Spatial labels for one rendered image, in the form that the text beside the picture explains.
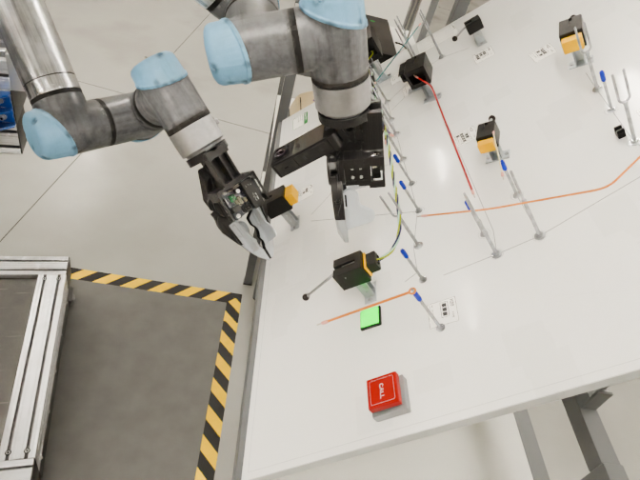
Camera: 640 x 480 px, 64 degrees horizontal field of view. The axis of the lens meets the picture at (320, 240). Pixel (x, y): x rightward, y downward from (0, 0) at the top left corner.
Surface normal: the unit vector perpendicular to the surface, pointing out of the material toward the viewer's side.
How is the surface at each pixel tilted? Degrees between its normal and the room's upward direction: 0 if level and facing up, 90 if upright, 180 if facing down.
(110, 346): 0
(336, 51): 92
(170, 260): 0
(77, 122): 48
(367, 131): 92
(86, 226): 0
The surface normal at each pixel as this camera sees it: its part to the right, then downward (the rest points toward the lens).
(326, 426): -0.53, -0.63
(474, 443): 0.23, -0.72
